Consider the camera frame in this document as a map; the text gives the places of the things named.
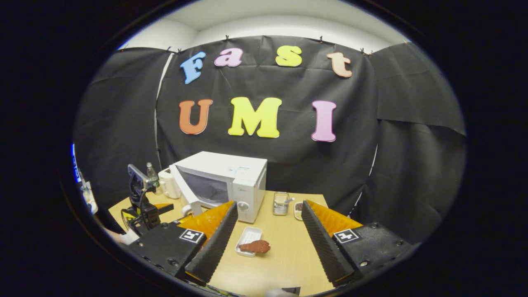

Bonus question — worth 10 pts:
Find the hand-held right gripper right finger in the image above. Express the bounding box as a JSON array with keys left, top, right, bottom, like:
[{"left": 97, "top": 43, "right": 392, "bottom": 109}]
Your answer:
[{"left": 301, "top": 200, "right": 417, "bottom": 288}]

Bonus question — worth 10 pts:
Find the white microwave oven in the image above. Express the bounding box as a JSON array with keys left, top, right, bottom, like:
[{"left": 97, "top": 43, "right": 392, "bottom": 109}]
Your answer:
[{"left": 169, "top": 151, "right": 268, "bottom": 224}]

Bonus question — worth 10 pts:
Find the metal mesh utensil holder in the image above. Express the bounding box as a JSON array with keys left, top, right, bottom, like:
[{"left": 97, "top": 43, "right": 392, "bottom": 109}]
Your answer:
[{"left": 272, "top": 192, "right": 290, "bottom": 216}]

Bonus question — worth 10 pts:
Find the white rectangular tray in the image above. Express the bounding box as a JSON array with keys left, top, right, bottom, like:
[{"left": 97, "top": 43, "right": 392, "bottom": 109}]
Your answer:
[{"left": 235, "top": 226, "right": 263, "bottom": 258}]

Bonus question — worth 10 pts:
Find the white toaster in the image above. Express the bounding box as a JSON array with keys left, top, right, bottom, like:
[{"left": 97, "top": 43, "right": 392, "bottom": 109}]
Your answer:
[{"left": 158, "top": 167, "right": 182, "bottom": 199}]

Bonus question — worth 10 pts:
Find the brown meat piece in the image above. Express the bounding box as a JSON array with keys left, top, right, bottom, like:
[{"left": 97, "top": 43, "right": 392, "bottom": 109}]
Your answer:
[{"left": 239, "top": 240, "right": 271, "bottom": 254}]

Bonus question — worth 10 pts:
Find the clear bottle green label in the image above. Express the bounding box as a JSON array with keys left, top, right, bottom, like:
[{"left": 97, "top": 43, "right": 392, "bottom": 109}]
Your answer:
[{"left": 146, "top": 162, "right": 162, "bottom": 195}]

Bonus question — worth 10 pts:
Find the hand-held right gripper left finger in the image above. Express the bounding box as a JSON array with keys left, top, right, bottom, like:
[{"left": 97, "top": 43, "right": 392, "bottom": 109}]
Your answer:
[{"left": 128, "top": 201, "right": 239, "bottom": 285}]

